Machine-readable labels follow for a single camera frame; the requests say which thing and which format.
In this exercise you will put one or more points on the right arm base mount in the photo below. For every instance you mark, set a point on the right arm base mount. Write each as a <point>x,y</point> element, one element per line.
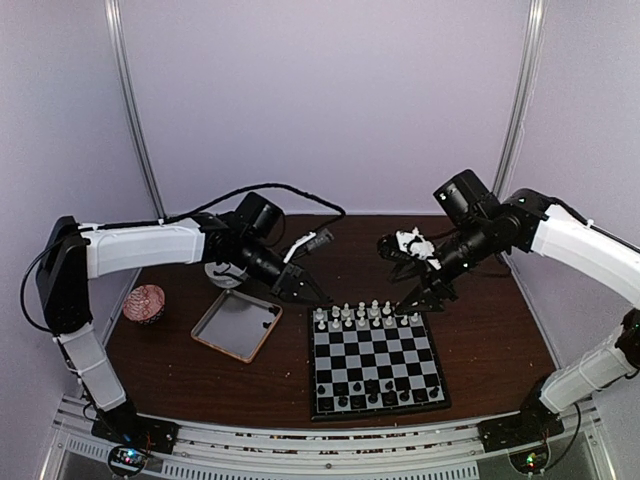
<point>524,438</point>

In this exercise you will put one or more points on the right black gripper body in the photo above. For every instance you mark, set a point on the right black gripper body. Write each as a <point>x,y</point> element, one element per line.
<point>433,283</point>

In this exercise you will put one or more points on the aluminium front rail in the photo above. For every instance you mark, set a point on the aluminium front rail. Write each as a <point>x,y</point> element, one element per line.
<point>444,450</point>

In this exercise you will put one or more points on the wooden rimmed black tray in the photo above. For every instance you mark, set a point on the wooden rimmed black tray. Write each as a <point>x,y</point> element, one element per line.
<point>237,325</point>

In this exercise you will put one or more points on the aluminium frame post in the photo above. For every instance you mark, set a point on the aluminium frame post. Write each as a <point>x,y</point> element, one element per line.
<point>523,92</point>
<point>133,118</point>

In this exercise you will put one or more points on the black grey chessboard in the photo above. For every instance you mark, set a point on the black grey chessboard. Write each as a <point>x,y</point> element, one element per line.
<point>356,350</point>

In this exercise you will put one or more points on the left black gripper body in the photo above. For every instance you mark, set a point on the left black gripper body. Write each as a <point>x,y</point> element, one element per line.
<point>285,280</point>

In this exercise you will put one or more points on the right aluminium frame post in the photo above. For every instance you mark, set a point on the right aluminium frame post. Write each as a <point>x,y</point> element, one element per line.
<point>523,92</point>

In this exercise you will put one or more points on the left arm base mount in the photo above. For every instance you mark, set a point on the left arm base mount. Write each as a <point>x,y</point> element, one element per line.
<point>135,449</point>

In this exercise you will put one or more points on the red patterned bowl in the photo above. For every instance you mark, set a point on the red patterned bowl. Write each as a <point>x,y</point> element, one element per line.
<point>145,304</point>

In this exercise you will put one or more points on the white ceramic bowl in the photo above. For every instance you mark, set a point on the white ceramic bowl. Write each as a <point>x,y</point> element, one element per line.
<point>225,275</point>

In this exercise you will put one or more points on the left aluminium frame post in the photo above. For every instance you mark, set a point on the left aluminium frame post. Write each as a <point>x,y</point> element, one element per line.
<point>133,118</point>

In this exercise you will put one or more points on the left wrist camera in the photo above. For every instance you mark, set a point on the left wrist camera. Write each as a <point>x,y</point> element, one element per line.
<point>306,244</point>

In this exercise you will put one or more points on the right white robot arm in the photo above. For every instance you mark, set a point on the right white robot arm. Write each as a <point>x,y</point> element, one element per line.
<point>533,223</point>

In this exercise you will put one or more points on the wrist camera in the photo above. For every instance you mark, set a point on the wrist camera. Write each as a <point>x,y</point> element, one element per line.
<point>306,244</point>
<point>405,246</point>

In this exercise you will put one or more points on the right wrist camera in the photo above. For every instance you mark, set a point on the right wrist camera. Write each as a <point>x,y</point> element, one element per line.
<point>405,246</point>

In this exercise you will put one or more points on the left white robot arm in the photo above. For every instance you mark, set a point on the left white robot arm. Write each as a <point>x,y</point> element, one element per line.
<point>77,253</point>

